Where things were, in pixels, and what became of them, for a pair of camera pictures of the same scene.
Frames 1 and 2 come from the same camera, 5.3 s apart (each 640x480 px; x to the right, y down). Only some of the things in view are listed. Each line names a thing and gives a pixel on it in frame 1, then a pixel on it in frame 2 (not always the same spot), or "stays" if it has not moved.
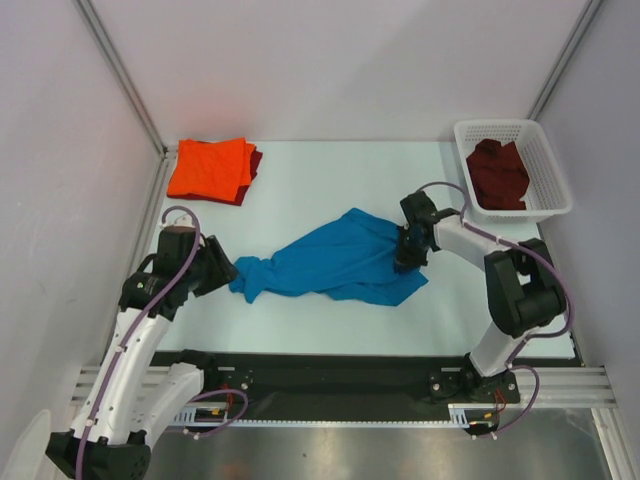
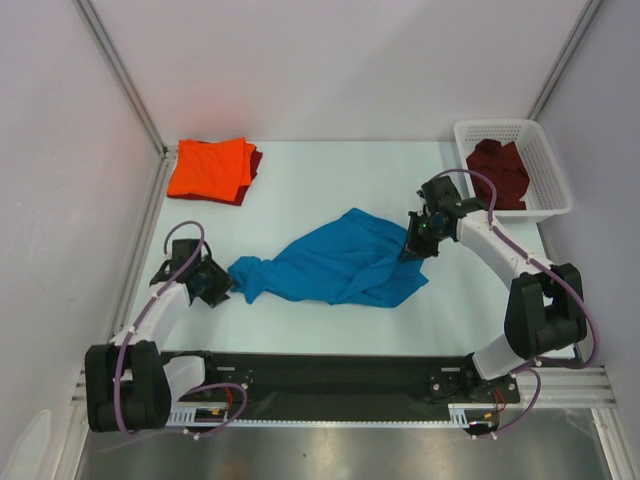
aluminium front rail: [559, 386] stays
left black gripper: [222, 270] -> [222, 282]
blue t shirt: [353, 254] stays
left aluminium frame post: [126, 80] stays
